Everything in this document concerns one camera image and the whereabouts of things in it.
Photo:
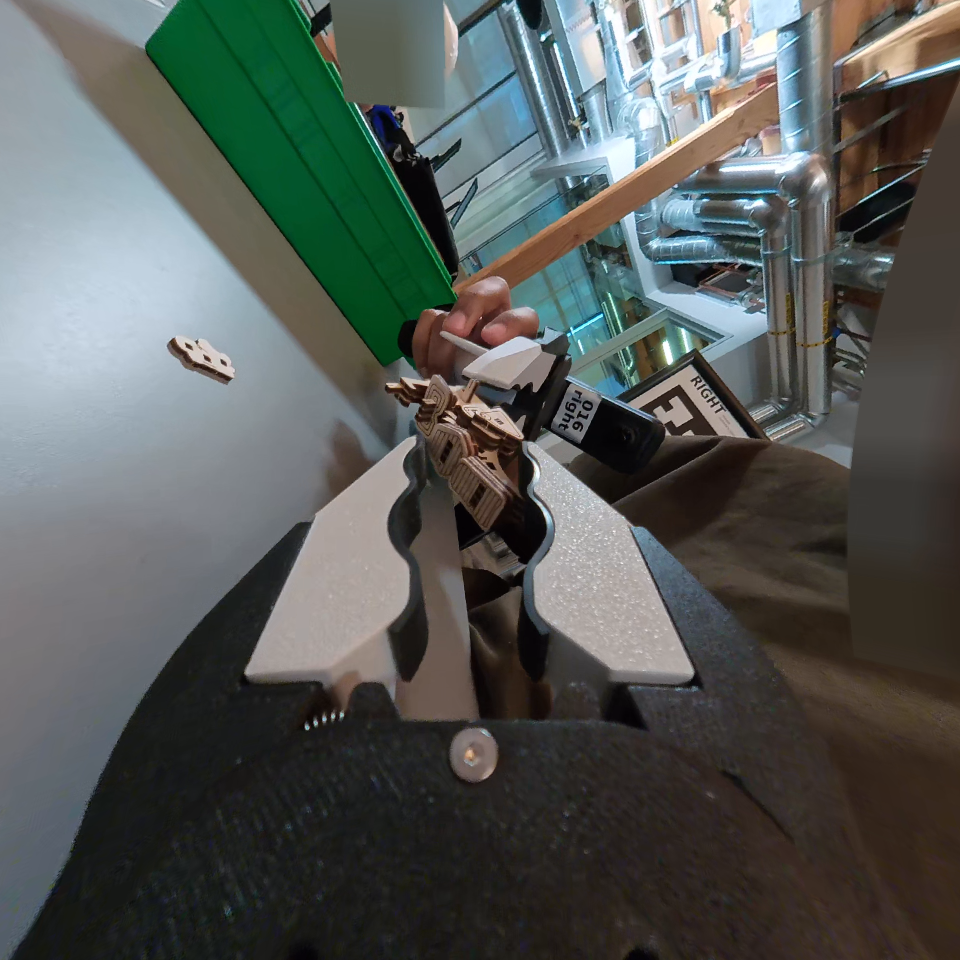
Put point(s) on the black bag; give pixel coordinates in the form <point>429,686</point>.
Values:
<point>424,202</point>

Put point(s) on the wooden piece with square holes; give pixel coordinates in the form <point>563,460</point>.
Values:
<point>180,346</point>

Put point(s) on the person's right hand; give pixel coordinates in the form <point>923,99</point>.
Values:
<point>480,307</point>

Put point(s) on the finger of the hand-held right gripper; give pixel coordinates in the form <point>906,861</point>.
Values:
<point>502,364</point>

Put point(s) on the green plastic bin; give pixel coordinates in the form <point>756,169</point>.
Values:
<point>300,150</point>

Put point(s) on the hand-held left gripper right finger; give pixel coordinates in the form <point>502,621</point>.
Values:
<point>607,600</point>

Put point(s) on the black framed marker sign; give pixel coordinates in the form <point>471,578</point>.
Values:
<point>705,390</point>

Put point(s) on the layered wooden puzzle model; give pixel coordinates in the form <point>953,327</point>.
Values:
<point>465,465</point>

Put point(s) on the wooden beam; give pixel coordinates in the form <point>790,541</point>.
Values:
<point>637,187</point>

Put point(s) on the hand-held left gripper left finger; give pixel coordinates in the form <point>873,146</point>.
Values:
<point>330,600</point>

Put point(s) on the silver ventilation ducts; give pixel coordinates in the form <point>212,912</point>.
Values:
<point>795,225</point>

